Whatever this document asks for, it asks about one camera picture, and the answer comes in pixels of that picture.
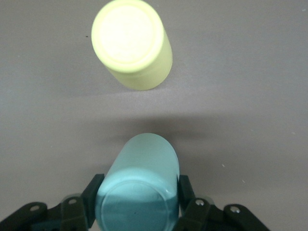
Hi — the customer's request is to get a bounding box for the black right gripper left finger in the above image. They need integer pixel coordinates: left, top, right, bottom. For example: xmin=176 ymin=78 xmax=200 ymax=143
xmin=0 ymin=173 xmax=105 ymax=231

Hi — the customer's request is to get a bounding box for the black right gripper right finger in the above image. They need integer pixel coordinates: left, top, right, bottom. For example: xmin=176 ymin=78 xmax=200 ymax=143
xmin=177 ymin=175 xmax=269 ymax=231

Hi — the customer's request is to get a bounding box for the mint green plastic cup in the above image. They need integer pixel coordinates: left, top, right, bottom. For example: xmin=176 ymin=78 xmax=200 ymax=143
xmin=95 ymin=133 xmax=180 ymax=231

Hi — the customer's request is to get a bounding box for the yellow plastic cup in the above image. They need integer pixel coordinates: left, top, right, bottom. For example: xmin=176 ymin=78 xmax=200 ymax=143
xmin=90 ymin=0 xmax=173 ymax=91

